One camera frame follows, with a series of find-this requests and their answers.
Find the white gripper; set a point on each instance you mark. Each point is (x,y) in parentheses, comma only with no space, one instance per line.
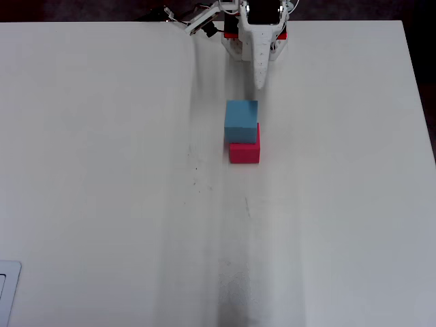
(260,37)

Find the red foam cube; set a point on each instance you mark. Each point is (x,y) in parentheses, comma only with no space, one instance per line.
(243,153)

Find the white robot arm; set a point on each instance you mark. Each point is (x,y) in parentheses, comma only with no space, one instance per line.
(231,47)

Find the silver grey flat device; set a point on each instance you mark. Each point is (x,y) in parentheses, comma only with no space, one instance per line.
(12,289)

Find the blue foam cube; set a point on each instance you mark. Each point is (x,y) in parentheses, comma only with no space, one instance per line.
(240,119)

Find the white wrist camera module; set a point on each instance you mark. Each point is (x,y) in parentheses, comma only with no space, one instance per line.
(199,22)

